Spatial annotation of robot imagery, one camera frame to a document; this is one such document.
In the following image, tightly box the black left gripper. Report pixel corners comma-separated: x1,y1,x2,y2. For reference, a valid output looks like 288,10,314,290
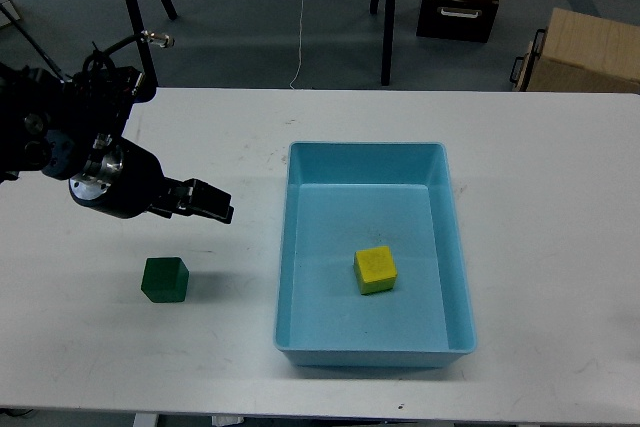
69,139,234,224

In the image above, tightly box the green cube block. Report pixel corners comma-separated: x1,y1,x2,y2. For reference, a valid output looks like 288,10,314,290
141,257,189,303

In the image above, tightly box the yellow cube block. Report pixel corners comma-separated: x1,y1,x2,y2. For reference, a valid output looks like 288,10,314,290
353,245,398,295

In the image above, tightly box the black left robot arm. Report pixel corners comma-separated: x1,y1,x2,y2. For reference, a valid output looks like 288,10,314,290
1,30,234,224

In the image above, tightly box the light blue plastic box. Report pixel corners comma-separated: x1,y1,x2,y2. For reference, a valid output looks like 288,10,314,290
274,142,476,368

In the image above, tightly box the black storage box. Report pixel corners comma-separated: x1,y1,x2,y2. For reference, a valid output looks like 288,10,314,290
416,0,500,43

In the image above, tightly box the cardboard box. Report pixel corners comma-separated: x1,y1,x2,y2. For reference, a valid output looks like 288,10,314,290
511,8,639,94

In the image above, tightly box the wooden item with metal legs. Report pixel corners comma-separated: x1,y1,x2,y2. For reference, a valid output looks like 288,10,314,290
1,0,65,81

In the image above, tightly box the white cable on floor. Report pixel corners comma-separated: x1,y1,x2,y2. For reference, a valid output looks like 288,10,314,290
288,0,308,90

